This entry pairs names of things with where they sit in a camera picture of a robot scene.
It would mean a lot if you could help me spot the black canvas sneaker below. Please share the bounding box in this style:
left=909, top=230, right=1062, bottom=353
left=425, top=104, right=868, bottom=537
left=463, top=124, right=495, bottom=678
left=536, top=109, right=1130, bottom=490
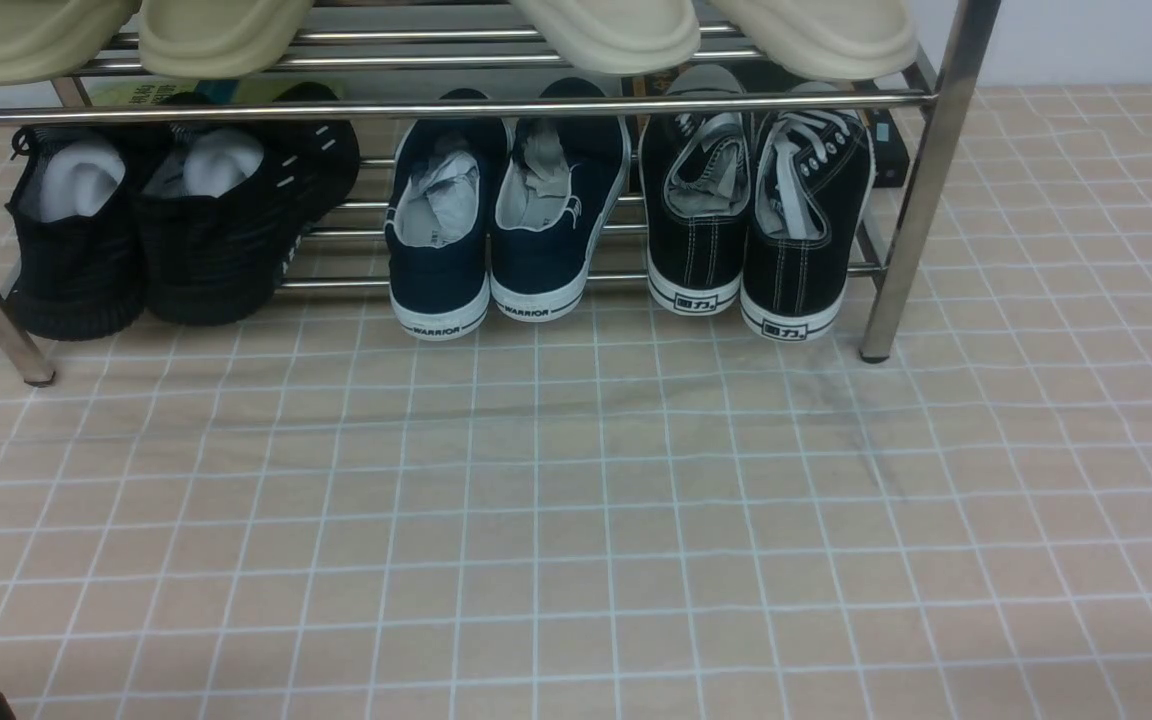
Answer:
left=740, top=108, right=876, bottom=342
left=637, top=109, right=753, bottom=316

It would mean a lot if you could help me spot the stainless steel shoe rack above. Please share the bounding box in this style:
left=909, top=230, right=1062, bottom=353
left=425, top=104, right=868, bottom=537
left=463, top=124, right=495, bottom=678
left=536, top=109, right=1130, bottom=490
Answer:
left=0, top=1, right=1005, bottom=388

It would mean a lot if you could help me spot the navy canvas shoe right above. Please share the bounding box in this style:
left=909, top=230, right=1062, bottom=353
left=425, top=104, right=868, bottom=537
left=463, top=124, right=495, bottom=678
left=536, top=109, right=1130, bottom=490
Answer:
left=490, top=115, right=632, bottom=323

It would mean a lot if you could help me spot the navy canvas shoe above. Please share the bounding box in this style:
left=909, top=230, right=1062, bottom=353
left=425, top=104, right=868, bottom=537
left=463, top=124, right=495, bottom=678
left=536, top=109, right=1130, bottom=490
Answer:
left=490, top=115, right=632, bottom=323
left=382, top=118, right=511, bottom=341

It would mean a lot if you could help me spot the navy canvas shoe left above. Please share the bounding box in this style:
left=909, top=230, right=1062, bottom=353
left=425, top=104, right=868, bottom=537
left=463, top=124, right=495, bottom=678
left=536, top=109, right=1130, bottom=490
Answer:
left=382, top=118, right=511, bottom=341

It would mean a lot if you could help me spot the cream slipper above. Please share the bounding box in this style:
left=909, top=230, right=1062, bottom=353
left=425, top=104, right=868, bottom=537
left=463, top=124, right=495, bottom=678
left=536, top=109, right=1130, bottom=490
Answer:
left=711, top=0, right=920, bottom=82
left=511, top=0, right=702, bottom=77

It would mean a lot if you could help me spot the black knit sneaker right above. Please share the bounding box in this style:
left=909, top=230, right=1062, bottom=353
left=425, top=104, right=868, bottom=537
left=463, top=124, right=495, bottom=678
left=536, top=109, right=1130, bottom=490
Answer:
left=132, top=118, right=361, bottom=325

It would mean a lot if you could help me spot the black knit sneaker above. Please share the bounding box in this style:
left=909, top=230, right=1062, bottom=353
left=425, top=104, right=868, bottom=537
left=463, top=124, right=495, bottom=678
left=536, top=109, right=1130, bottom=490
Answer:
left=6, top=124, right=173, bottom=342
left=132, top=118, right=361, bottom=325

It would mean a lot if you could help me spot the cream slipper far right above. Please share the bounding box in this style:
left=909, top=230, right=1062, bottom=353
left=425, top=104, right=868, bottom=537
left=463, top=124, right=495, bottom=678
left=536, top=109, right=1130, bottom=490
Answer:
left=711, top=0, right=920, bottom=82

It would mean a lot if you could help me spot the beige slipper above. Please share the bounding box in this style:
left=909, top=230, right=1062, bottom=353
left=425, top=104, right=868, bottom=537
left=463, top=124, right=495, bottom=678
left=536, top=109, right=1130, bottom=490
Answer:
left=138, top=1, right=314, bottom=79
left=0, top=1, right=141, bottom=86

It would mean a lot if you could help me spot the black knit sneaker left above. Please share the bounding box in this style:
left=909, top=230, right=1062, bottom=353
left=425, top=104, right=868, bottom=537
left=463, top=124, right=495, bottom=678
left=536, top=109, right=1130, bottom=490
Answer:
left=6, top=124, right=173, bottom=342

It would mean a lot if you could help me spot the beige slipper far left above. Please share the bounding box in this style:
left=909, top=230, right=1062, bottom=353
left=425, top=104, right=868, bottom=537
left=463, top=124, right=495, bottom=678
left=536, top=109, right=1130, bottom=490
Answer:
left=0, top=1, right=141, bottom=86

